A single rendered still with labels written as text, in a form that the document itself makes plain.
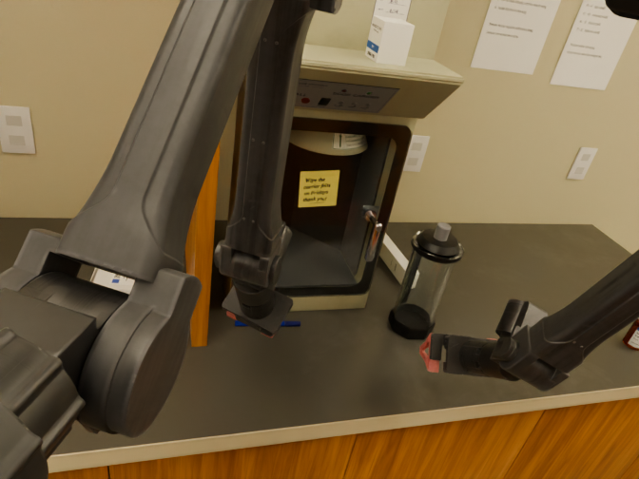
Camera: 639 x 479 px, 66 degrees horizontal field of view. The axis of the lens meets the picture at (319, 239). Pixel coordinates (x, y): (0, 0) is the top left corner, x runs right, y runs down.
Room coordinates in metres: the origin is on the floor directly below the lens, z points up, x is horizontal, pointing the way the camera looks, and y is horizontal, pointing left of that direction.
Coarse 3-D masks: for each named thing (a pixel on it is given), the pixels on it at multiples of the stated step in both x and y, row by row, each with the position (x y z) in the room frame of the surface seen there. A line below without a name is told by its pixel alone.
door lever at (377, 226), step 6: (372, 210) 0.89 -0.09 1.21; (366, 216) 0.89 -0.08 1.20; (372, 216) 0.88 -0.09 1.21; (372, 222) 0.86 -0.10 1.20; (378, 222) 0.85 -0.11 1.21; (372, 228) 0.85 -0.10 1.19; (378, 228) 0.84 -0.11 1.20; (372, 234) 0.85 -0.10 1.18; (378, 234) 0.85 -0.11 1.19; (372, 240) 0.85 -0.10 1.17; (372, 246) 0.85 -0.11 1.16; (366, 252) 0.85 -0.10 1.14; (372, 252) 0.85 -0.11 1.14; (366, 258) 0.85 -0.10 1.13; (372, 258) 0.85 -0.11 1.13
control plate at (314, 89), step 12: (300, 84) 0.76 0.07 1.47; (312, 84) 0.76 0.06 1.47; (324, 84) 0.76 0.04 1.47; (336, 84) 0.77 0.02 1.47; (348, 84) 0.77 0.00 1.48; (300, 96) 0.78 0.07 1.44; (312, 96) 0.79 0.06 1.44; (324, 96) 0.79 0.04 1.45; (336, 96) 0.80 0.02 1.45; (348, 96) 0.80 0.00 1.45; (360, 96) 0.81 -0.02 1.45; (372, 96) 0.81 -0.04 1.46; (384, 96) 0.81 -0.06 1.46; (336, 108) 0.83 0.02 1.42; (348, 108) 0.83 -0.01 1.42; (360, 108) 0.84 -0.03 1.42; (372, 108) 0.84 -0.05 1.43
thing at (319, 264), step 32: (320, 128) 0.85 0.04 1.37; (352, 128) 0.87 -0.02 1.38; (384, 128) 0.89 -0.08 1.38; (288, 160) 0.83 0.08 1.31; (320, 160) 0.85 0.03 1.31; (352, 160) 0.87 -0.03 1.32; (384, 160) 0.89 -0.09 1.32; (288, 192) 0.83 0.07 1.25; (352, 192) 0.88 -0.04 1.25; (384, 192) 0.90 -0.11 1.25; (288, 224) 0.84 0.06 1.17; (320, 224) 0.86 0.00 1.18; (352, 224) 0.88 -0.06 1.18; (384, 224) 0.91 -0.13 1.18; (288, 256) 0.84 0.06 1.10; (320, 256) 0.86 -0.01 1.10; (352, 256) 0.89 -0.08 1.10; (288, 288) 0.84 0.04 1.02; (320, 288) 0.87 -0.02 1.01; (352, 288) 0.89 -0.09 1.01
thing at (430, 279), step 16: (416, 240) 0.89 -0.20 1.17; (416, 256) 0.87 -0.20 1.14; (432, 256) 0.84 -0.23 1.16; (448, 256) 0.85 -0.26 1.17; (416, 272) 0.86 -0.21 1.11; (432, 272) 0.85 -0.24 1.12; (448, 272) 0.86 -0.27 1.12; (400, 288) 0.89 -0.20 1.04; (416, 288) 0.85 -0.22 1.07; (432, 288) 0.85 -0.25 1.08; (400, 304) 0.87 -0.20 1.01; (416, 304) 0.85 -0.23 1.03; (432, 304) 0.85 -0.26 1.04; (400, 320) 0.86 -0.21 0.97; (416, 320) 0.85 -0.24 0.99; (432, 320) 0.87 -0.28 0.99
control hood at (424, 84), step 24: (312, 48) 0.81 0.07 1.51; (336, 48) 0.85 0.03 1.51; (312, 72) 0.74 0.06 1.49; (336, 72) 0.74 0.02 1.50; (360, 72) 0.76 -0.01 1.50; (384, 72) 0.77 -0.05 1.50; (408, 72) 0.78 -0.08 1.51; (432, 72) 0.81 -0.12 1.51; (408, 96) 0.83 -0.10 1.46; (432, 96) 0.84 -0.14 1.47
